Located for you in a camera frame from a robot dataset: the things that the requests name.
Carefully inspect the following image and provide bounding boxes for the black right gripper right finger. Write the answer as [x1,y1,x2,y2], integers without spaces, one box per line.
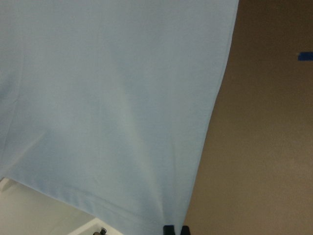
[180,225,190,235]

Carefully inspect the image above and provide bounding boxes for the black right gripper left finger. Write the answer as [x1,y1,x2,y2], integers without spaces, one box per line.
[163,225,174,235]

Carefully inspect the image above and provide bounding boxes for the light blue t-shirt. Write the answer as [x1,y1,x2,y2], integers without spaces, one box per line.
[0,0,239,235]

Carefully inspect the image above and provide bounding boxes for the blue tape grid lines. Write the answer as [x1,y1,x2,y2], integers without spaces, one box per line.
[298,51,313,61]

